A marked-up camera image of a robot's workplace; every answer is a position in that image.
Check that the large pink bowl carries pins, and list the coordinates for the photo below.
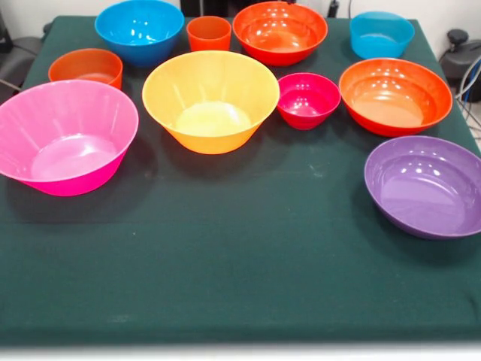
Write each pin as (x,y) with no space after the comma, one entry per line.
(67,150)

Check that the small magenta bowl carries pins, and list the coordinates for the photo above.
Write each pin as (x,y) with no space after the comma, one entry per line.
(306,97)

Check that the small orange bowl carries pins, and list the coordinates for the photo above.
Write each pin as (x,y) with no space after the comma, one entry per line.
(75,64)

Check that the small light blue bowl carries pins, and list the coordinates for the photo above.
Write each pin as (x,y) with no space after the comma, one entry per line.
(379,47)

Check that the black office chair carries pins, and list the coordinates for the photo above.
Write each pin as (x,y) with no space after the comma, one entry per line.
(462,56)

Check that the dark green tablecloth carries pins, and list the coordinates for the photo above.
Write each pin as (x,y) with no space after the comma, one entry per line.
(240,244)

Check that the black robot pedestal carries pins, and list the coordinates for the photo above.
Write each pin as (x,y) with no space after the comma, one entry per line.
(203,7)

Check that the black cylindrical plug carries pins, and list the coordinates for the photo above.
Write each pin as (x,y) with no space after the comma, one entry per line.
(333,8)

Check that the wide purple bowl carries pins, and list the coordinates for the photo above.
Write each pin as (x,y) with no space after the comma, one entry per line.
(421,188)

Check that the large blue bowl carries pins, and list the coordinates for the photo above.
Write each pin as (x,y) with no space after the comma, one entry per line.
(139,26)

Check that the wide red-orange bowl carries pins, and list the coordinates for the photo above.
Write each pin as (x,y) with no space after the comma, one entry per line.
(394,97)
(280,37)

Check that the orange cup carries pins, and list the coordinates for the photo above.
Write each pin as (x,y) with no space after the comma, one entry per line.
(208,41)

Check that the large yellow-orange bowl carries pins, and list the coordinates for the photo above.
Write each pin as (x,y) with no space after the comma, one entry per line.
(210,124)

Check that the grey office chair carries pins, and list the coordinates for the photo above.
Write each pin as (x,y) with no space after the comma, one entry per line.
(22,52)

